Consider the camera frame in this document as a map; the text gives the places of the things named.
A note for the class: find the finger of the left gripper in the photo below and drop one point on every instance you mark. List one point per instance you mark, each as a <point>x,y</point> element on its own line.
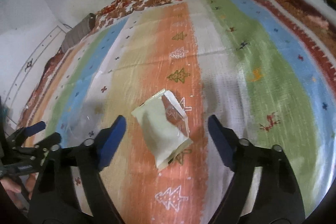
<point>35,128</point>

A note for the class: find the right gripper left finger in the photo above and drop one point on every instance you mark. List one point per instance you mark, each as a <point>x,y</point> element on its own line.
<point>108,141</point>

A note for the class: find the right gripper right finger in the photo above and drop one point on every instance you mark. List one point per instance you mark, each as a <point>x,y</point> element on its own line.
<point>225,140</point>

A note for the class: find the pale yellow snack wrapper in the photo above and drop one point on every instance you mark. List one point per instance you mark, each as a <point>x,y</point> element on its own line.
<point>165,127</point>

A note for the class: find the person's left hand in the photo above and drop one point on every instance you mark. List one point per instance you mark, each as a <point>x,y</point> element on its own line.
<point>12,189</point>

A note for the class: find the white headboard panel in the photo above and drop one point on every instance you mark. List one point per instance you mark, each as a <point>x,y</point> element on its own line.
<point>29,75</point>

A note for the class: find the small clear plastic film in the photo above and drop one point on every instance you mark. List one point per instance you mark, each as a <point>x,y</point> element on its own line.
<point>83,123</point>

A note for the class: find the colourful striped woven blanket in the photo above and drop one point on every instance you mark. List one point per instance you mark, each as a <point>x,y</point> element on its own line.
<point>261,71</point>

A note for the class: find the grey striped pillow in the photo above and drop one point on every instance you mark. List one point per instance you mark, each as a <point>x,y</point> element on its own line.
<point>76,34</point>

